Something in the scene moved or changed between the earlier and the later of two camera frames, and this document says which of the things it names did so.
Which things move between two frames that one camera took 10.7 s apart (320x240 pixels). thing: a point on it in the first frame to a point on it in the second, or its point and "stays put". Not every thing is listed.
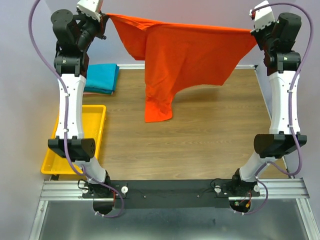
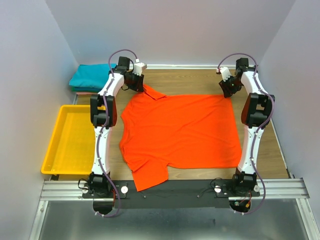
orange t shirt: (178, 56) to (160, 131)
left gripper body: (90, 27) to (129, 82)
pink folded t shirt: (90, 93) stays put
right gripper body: (263, 37) to (234, 82)
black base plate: (176, 193) stays put
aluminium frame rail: (283, 189) stays put
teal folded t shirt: (101, 77) stays put
